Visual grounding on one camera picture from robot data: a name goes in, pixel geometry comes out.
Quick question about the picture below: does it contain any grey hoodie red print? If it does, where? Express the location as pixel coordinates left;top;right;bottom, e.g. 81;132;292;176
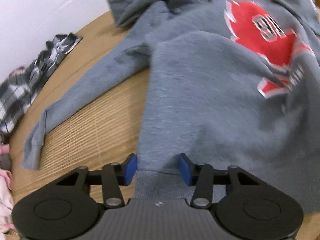
21;0;319;213

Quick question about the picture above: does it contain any pink garment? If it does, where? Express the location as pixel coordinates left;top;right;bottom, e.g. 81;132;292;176
0;144;15;239

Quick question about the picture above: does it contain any black white plaid shirt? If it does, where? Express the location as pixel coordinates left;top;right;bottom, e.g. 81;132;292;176
1;33;82;135

